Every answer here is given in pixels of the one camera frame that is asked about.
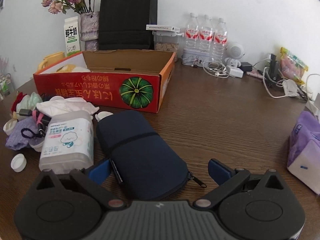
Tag purple knit drawstring pouch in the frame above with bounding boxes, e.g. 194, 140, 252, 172
5, 116, 39, 151

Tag yellow snack packet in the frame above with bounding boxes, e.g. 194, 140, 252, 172
280, 47, 309, 86

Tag white bottle cap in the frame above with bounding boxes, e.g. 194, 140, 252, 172
10, 153, 27, 173
95, 111, 113, 122

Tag red pumpkin cardboard box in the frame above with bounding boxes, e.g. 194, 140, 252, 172
34, 49, 176, 113

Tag purple textured vase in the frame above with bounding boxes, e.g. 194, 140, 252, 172
80, 12, 99, 51

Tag purple tissue pack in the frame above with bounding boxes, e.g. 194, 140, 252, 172
287, 111, 319, 195

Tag white charger block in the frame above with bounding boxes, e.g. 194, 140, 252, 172
226, 66, 244, 78

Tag water bottle red label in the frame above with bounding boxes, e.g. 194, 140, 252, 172
213, 18, 228, 63
199, 15, 214, 53
184, 12, 199, 49

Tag white green milk carton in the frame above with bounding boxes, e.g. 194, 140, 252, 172
64, 16, 81, 56

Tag cotton swab plastic box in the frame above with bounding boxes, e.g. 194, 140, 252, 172
39, 111, 94, 174

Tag decorated tin box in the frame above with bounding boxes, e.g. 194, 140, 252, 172
182, 48, 211, 67

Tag white charging cable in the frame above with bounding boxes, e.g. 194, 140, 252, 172
252, 58, 320, 100

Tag black phone stand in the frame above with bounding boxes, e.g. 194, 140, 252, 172
266, 54, 281, 85

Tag navy zip pouch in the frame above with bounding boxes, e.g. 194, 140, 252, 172
96, 111, 207, 201

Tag white face mask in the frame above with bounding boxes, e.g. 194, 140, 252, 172
282, 79, 298, 97

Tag flat white box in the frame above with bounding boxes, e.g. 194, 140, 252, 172
146, 24, 181, 33

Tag red fabric rose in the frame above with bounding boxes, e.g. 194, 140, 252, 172
11, 92, 26, 112

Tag yellow white plush toy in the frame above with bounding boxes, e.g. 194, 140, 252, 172
56, 64, 91, 73

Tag white wired earphones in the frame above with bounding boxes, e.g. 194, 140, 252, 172
202, 61, 230, 79

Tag white round robot toy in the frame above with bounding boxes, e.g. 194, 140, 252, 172
225, 42, 245, 68

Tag black paper bag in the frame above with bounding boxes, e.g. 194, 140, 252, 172
98, 0, 158, 50

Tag black power adapter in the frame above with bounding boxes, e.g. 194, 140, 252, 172
240, 62, 253, 73

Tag white round lid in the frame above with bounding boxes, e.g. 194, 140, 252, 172
3, 119, 17, 135

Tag green puff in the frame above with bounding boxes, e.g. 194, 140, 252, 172
16, 92, 42, 113

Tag braided cable pink tie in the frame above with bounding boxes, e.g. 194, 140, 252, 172
19, 109, 51, 139

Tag yellow ceramic mug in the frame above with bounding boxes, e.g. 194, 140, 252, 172
37, 51, 65, 71

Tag white tissue pack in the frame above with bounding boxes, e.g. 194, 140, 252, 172
36, 96, 99, 117

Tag clear jar of nuts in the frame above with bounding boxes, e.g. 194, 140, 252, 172
152, 31, 181, 62

